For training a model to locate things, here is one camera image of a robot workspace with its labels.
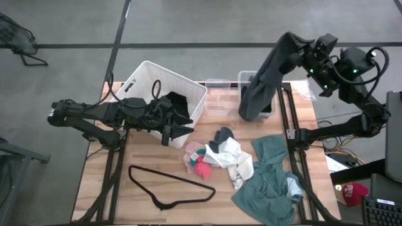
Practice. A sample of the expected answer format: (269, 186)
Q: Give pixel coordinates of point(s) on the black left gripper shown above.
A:
(157, 116)

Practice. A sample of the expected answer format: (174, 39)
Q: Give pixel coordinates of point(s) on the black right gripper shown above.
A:
(311, 59)

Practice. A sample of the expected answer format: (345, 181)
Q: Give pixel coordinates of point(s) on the light pink cloth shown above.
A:
(191, 147)

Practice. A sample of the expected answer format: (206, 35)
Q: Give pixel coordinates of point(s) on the dark grey garment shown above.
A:
(267, 81)

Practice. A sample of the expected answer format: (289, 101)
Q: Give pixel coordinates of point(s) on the red cloth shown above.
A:
(204, 169)

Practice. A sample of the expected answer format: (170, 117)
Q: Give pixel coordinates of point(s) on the white cloth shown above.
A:
(226, 153)

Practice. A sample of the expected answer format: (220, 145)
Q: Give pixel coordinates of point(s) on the teal green garment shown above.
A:
(267, 188)

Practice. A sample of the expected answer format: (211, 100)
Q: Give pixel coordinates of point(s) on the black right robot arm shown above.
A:
(345, 127)

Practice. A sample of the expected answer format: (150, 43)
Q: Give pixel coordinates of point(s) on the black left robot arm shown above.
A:
(78, 111)

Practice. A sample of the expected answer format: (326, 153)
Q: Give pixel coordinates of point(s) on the black cloth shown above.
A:
(179, 103)

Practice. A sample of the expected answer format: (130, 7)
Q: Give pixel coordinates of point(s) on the clear plastic bag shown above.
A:
(306, 91)

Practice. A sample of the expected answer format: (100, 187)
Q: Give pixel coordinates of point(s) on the small clear plastic container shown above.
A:
(217, 97)

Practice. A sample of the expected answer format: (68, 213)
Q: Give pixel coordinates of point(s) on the white plastic laundry basket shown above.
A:
(169, 78)

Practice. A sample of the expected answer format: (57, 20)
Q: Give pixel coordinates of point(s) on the large clear plastic container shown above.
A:
(243, 77)

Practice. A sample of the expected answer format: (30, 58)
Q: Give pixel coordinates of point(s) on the black triangular hanger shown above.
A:
(176, 179)

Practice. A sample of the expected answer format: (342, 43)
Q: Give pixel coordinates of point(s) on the white box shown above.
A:
(332, 164)

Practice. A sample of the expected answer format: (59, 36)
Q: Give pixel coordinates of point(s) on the grey laptop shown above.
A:
(394, 135)

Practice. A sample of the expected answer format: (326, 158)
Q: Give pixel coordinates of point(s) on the red cap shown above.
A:
(356, 194)

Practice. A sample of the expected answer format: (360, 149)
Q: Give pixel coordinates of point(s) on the grey side table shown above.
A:
(19, 153)

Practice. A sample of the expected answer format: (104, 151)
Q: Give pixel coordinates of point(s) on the black keyboard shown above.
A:
(381, 215)

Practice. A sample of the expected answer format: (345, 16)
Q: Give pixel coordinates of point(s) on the black mesh chair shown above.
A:
(15, 37)

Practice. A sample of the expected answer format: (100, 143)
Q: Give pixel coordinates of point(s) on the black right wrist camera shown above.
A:
(326, 42)

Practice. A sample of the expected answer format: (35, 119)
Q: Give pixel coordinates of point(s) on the black aluminium frame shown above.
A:
(110, 175)
(292, 157)

